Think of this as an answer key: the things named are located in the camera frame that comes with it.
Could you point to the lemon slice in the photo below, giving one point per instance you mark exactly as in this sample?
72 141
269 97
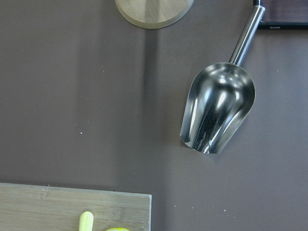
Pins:
117 229

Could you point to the bamboo cutting board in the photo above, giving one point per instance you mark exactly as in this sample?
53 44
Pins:
46 208

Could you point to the wooden mug tree stand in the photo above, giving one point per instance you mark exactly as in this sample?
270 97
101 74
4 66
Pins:
153 14

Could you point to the black framed tray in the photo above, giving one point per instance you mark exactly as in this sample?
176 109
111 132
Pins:
283 14

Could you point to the steel scoop on table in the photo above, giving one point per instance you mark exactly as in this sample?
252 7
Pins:
221 96

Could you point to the yellow plastic knife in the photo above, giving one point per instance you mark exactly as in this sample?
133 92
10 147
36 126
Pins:
86 221

